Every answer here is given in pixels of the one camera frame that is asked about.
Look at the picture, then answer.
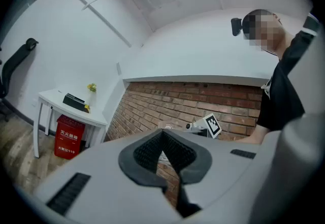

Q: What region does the black box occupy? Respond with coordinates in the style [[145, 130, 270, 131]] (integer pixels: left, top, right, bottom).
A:
[[62, 92, 90, 114]]

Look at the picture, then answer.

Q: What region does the black head-mounted camera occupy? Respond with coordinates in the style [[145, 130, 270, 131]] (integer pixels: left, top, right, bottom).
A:
[[231, 17, 243, 37]]

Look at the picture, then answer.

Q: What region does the red fire extinguisher box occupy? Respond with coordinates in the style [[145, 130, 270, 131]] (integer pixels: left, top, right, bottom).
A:
[[53, 114, 86, 161]]

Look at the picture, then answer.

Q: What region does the person's right forearm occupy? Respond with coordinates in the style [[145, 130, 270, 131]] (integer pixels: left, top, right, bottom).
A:
[[235, 125, 269, 145]]

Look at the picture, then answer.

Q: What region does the person's black t-shirt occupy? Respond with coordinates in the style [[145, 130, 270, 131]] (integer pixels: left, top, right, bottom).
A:
[[256, 13, 321, 132]]

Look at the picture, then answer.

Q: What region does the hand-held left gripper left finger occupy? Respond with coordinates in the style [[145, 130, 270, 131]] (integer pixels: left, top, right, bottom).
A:
[[34, 129, 184, 224]]

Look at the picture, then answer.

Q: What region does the white table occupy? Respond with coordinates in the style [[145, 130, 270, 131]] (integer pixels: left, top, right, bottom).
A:
[[33, 88, 109, 158]]

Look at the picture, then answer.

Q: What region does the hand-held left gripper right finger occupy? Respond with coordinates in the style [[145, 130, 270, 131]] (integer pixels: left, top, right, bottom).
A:
[[162, 129, 274, 224]]

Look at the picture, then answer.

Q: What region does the black office chair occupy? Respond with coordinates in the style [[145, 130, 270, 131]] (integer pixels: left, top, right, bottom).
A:
[[0, 38, 40, 122]]

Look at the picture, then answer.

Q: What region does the white vase with yellow flowers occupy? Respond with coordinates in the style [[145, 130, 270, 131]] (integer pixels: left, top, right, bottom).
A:
[[87, 83, 98, 107]]

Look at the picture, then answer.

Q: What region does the white ceiling conduit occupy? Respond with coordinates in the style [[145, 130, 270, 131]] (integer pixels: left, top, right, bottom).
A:
[[40, 0, 133, 48]]

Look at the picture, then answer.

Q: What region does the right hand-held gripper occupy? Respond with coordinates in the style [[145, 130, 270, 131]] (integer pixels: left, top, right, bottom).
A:
[[186, 113, 222, 139]]

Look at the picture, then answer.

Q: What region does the person's head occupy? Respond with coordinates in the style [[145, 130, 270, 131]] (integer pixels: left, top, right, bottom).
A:
[[242, 9, 295, 61]]

